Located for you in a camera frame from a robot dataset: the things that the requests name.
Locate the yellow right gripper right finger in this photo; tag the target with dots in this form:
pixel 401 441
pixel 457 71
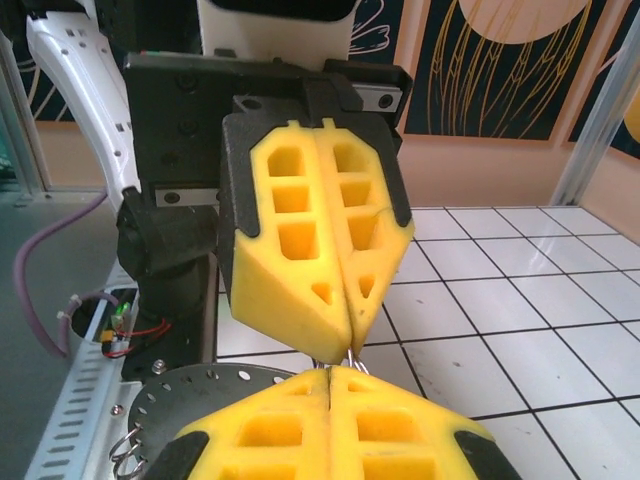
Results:
pixel 400 435

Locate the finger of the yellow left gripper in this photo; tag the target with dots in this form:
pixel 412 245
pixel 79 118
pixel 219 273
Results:
pixel 280 300
pixel 370 250

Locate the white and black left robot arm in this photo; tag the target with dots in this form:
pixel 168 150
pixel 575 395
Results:
pixel 85 90

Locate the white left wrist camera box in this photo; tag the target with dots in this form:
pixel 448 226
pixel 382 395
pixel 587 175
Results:
pixel 275 45

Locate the grey metal sheet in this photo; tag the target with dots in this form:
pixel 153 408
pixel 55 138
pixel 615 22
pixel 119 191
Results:
pixel 30 400

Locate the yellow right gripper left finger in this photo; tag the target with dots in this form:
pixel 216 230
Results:
pixel 270 435

